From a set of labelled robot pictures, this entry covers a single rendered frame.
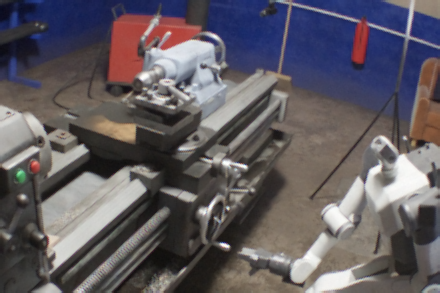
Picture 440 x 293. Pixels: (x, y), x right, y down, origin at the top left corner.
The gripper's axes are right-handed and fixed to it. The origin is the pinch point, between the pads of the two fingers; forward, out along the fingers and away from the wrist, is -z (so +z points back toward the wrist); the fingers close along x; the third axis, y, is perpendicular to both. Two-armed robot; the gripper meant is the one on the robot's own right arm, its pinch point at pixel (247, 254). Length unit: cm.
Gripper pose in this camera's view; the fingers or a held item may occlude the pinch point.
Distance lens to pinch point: 195.6
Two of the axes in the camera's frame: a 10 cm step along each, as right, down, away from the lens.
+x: 3.5, -0.9, 9.3
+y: 2.3, -9.6, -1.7
